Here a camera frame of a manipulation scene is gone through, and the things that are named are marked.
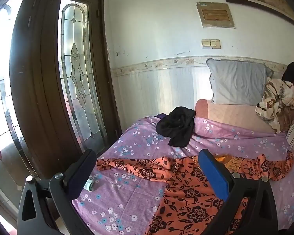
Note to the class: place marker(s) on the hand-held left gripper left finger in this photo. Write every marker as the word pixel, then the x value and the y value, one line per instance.
pixel 82 170

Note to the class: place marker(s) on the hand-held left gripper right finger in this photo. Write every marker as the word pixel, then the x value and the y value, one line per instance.
pixel 214 173

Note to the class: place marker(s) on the orange black floral garment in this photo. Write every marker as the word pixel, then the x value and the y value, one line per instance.
pixel 186 195

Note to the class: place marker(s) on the white green small roll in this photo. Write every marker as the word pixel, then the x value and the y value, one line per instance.
pixel 90 185

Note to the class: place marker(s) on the purple floral bed sheet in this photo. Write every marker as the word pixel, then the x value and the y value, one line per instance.
pixel 127 195

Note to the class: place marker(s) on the dark purple cloth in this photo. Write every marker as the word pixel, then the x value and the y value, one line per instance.
pixel 161 115

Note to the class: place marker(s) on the wooden stained glass door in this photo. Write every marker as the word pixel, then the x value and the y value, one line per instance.
pixel 39 90

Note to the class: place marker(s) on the grey pillow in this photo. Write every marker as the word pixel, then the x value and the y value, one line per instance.
pixel 237 83

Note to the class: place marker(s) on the cream brown patterned cloth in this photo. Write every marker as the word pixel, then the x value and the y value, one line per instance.
pixel 272 98

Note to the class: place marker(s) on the black cloth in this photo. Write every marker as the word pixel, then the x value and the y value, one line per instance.
pixel 291 72

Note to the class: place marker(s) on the gold light switch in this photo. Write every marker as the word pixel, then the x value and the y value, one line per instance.
pixel 211 43

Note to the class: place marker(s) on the wall panel box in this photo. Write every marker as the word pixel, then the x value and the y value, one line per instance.
pixel 215 14

